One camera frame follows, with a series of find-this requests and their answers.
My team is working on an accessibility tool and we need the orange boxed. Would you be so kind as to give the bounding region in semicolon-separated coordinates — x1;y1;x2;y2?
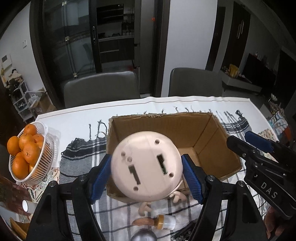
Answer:
23;142;41;166
12;156;29;180
6;136;20;156

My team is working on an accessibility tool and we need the orange top right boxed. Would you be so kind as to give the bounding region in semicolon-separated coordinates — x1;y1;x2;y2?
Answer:
23;142;41;166

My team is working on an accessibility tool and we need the small bottle tan cap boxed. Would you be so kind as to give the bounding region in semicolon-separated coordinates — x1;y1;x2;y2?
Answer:
154;214;176;230

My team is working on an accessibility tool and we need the glass sliding door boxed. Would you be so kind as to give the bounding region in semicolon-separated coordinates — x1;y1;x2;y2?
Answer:
29;1;170;108

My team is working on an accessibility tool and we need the white fruit basket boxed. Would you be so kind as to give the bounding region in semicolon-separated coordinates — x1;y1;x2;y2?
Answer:
9;121;56;185

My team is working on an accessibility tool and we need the person's right hand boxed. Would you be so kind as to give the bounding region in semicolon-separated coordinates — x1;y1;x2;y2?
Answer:
264;206;287;239

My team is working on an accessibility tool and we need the orange far left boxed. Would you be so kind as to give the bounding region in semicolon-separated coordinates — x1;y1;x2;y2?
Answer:
6;136;20;156

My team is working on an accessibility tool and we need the silver oval case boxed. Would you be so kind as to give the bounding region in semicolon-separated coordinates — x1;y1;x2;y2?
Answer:
131;228;157;241

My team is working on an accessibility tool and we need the grey plaid cloth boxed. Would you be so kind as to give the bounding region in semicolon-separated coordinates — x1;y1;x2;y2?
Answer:
60;110;270;240

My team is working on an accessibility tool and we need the orange front left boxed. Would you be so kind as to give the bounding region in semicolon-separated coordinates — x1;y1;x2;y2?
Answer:
12;156;29;180

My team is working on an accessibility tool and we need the brown wooden comb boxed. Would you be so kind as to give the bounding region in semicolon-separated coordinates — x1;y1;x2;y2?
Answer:
132;217;155;226

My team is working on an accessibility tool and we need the white shelf rack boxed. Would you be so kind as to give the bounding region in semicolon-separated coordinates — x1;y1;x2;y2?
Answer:
10;80;42;124

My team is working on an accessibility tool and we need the grey chair left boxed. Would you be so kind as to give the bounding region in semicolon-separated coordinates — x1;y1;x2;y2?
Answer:
64;71;140;108

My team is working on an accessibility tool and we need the patterned tile table mat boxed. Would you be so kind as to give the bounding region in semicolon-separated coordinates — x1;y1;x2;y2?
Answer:
17;167;60;203

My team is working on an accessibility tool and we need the glass vase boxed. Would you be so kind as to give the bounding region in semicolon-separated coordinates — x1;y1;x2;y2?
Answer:
0;176;32;212

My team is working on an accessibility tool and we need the pink round doll head toy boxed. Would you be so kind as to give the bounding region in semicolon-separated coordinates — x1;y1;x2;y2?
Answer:
111;131;187;216

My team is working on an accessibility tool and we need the tv bench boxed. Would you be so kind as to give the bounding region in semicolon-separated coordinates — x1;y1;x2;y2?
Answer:
218;70;262;93

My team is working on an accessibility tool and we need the grey chair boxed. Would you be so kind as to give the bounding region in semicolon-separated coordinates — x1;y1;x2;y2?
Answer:
64;71;140;108
168;67;223;97

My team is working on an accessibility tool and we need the grey chair right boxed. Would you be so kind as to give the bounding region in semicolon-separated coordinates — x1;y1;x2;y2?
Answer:
168;67;223;97

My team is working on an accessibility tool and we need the woven wicker basket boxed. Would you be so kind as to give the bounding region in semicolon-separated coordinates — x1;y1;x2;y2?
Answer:
10;217;30;240

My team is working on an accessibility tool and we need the brown cardboard box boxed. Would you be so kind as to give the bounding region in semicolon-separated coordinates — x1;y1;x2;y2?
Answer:
107;113;242;202

